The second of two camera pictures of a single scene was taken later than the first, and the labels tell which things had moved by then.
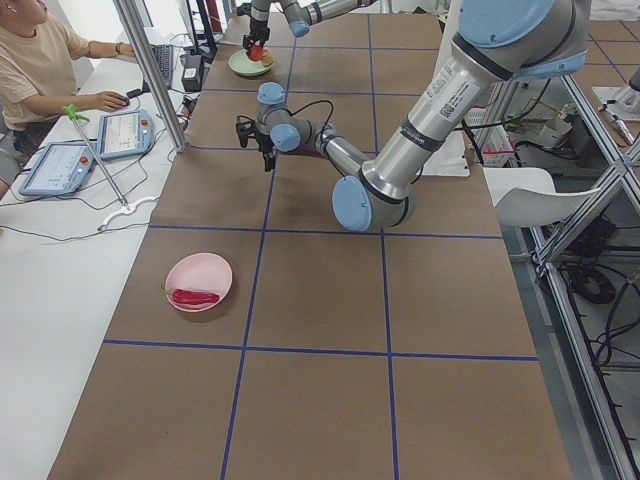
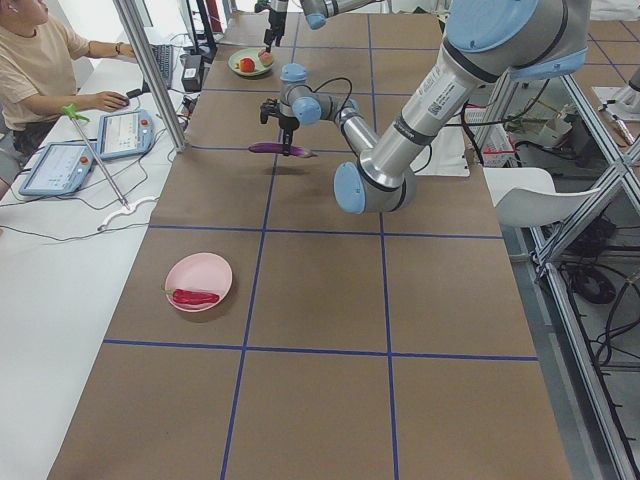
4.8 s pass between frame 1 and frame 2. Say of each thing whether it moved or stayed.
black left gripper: moved
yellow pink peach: stayed
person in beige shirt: stayed
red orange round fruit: moved
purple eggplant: moved
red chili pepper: stayed
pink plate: stayed
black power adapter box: stayed
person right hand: stayed
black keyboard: stayed
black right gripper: moved
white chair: stayed
